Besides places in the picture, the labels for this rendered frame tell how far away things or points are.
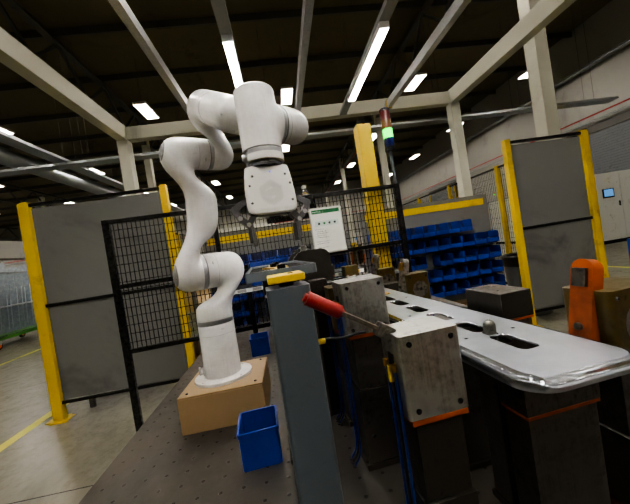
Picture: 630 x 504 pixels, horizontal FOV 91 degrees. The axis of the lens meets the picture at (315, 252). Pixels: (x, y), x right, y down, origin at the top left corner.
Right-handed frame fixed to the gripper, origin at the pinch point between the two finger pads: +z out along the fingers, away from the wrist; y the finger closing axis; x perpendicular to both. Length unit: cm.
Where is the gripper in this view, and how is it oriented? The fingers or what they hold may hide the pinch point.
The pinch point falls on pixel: (276, 239)
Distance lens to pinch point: 65.7
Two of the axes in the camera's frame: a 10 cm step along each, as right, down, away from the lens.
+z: 1.6, 9.9, 0.1
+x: -2.8, 0.3, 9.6
